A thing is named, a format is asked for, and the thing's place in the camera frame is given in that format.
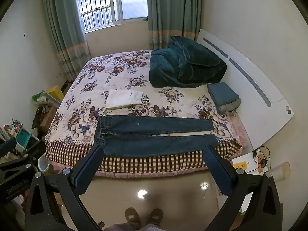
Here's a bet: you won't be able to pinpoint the translucent plastic cup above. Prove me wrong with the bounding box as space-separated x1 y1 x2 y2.
271 161 291 182

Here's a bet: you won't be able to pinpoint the barred window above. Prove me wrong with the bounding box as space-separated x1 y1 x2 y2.
76 0 148 32

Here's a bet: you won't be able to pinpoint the white plastic bucket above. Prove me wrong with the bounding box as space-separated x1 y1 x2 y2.
37 154 51 172

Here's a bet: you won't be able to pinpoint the blue grey pillow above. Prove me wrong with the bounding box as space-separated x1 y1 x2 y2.
207 82 242 115

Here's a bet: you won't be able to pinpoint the black cable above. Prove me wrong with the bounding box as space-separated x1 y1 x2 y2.
253 146 271 168

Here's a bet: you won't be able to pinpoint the dark blue jeans pants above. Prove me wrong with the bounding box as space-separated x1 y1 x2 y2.
95 115 220 158

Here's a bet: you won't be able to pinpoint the white bed headboard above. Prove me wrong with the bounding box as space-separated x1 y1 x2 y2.
196 29 294 160

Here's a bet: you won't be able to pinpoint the green plastic bag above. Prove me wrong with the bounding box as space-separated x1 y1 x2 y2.
31 90 49 103

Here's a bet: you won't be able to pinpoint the teal box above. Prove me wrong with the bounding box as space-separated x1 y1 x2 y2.
16 129 33 150

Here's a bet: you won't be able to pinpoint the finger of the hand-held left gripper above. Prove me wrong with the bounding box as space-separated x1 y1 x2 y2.
0 140 47 174

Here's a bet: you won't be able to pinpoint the colourful printed box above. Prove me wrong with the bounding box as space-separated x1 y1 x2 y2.
2 119 23 135

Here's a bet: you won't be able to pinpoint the teal plush blanket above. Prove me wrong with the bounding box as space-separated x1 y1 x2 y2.
149 36 228 89

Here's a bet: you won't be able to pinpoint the folded white pants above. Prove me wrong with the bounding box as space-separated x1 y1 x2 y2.
105 89 143 110

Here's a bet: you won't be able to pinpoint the bed with floral sheet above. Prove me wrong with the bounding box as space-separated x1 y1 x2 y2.
44 49 248 174

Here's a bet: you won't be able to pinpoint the white nightstand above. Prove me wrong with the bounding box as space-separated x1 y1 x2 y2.
231 150 272 174

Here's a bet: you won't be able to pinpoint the orange power strip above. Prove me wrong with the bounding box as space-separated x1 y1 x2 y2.
256 155 264 174

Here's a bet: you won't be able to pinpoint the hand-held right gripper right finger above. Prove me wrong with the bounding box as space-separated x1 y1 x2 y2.
203 145 282 231

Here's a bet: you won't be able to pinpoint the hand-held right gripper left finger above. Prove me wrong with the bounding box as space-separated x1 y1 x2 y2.
24 145 104 231

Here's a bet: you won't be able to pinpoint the teal striped curtain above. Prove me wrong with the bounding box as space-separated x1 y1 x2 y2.
147 0 202 51
42 0 92 82

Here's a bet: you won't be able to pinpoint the yellow cardboard box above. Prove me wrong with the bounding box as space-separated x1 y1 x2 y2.
47 85 65 101

